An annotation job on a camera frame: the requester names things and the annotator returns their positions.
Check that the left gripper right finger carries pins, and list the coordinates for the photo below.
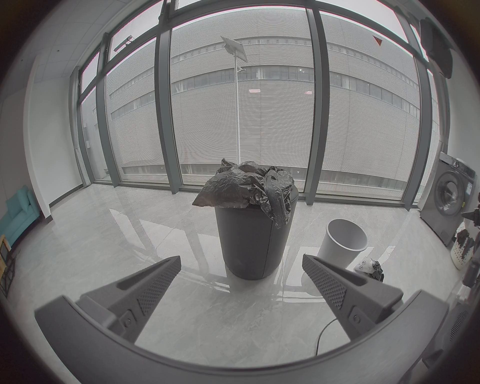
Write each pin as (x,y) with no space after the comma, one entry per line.
(330,285)

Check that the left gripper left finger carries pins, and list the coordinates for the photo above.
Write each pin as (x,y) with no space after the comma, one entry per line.
(157,281)

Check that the black plastic bag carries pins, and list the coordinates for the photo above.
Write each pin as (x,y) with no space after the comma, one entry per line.
(240,183)

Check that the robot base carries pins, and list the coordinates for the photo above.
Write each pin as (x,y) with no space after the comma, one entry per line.
(459,326)

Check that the white trash bin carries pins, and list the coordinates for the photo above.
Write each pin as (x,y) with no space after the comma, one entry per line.
(337,251)

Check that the crumpled black plastic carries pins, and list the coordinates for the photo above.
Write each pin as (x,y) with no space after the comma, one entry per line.
(377,270)

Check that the crumpled white paper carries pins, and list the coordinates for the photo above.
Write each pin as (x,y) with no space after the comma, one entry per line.
(362,267)

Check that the dark grey round chair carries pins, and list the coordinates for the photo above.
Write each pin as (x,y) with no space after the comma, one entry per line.
(247,243)

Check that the white round basket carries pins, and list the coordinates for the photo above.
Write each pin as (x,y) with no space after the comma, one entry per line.
(459,262)

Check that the pile of clothes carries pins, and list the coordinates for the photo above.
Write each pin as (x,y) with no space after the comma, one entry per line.
(464,240)

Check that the grey washing machine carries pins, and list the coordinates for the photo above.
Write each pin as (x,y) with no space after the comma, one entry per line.
(446,202)

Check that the teal sofa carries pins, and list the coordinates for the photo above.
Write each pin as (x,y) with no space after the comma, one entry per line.
(18,221)

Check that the window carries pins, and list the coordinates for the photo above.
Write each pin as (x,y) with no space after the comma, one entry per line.
(165,112)

